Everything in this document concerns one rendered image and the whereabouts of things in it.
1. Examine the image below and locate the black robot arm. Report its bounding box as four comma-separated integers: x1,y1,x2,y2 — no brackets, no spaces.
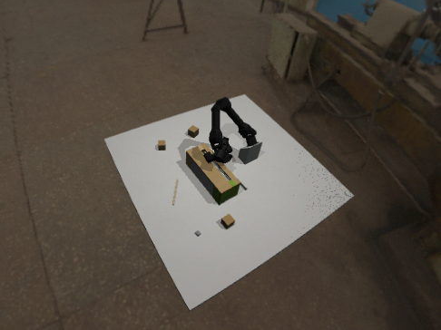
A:
209,98,258,163

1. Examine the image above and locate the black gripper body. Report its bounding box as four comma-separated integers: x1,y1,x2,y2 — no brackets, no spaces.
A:
203,145,232,163

